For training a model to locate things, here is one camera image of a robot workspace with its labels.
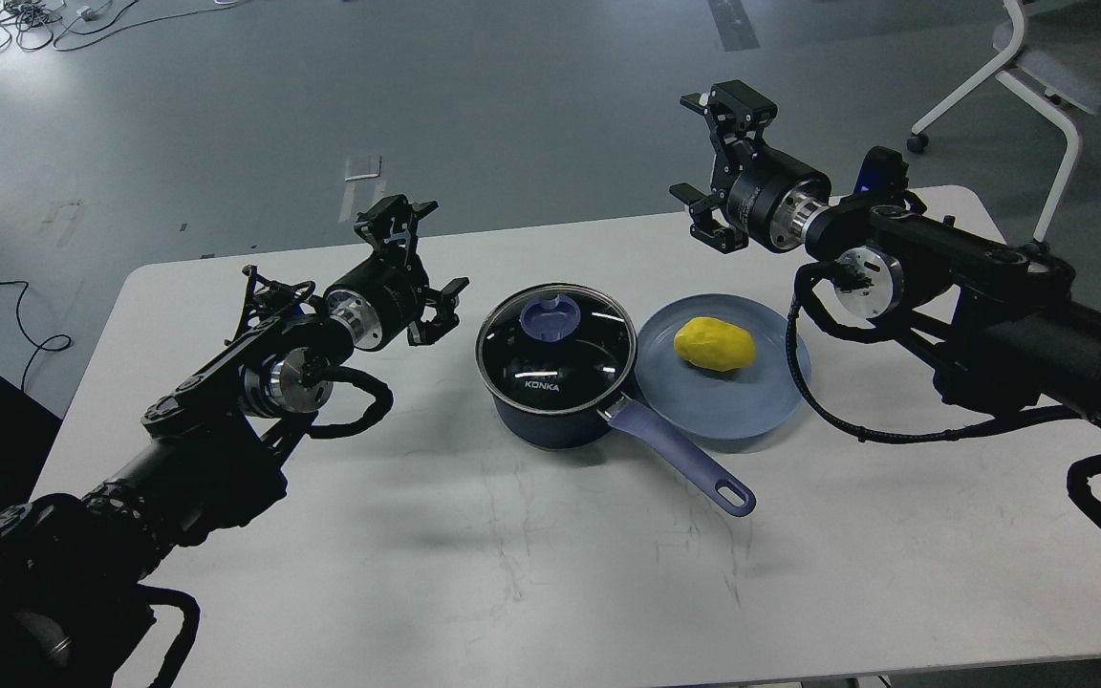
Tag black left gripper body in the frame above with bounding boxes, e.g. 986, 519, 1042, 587
325, 251, 445, 352

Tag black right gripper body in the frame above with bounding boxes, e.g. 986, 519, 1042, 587
709, 142, 831, 253

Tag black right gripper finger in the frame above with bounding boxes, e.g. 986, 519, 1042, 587
680, 81, 778, 173
671, 183, 750, 254

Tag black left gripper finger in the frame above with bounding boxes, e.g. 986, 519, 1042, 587
407, 277, 470, 347
355, 195, 440, 279

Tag yellow potato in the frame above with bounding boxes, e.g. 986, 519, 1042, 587
673, 316, 759, 372

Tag glass pot lid purple knob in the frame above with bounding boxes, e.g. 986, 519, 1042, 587
475, 283, 637, 415

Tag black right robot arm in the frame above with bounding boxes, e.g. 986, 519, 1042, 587
671, 81, 1101, 529

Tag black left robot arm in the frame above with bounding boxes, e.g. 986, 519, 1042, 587
0, 193, 470, 687

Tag blue round plate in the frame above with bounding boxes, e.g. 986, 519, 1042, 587
637, 293, 803, 443

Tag dark blue saucepan purple handle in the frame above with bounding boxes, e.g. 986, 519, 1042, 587
473, 283, 756, 517

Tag white frame office chair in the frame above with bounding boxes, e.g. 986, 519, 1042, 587
906, 1, 1101, 244

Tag tangled cables on floor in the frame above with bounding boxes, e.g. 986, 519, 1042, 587
0, 0, 246, 65

